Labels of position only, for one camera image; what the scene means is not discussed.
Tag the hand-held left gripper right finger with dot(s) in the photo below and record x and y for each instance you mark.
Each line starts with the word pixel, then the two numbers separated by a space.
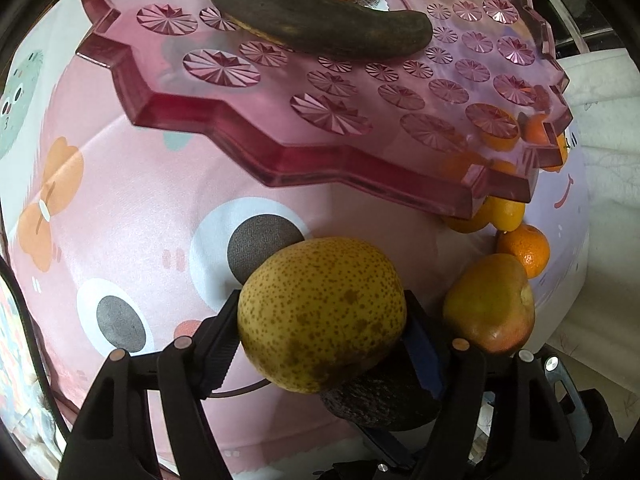
pixel 425 360

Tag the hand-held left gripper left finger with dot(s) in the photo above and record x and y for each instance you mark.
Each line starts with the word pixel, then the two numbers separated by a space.
pixel 220 347

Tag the dark avocado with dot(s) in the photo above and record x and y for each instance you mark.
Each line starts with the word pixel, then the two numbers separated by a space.
pixel 385 402

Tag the red yellow apple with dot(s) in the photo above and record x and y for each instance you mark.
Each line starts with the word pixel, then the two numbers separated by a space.
pixel 487 305

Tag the speckled yellow pear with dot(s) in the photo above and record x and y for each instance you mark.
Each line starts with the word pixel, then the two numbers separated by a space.
pixel 320 310

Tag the mandarin orange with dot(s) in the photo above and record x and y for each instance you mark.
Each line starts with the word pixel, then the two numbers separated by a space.
pixel 525 252
pixel 542 130

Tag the large orange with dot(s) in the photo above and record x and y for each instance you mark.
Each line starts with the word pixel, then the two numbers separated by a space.
pixel 500 212

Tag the pink plastic tray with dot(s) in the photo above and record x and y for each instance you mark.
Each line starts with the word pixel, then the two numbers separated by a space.
pixel 350 150

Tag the pink cartoon face blanket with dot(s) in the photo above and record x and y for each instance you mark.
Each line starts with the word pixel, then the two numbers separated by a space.
pixel 150 210

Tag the patchwork quilt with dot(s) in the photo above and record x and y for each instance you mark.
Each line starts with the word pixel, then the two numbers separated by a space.
pixel 20 375

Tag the white cloth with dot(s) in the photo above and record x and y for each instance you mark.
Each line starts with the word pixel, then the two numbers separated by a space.
pixel 607 170

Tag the dark overripe banana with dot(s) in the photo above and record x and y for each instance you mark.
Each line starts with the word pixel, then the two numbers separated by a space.
pixel 320 25

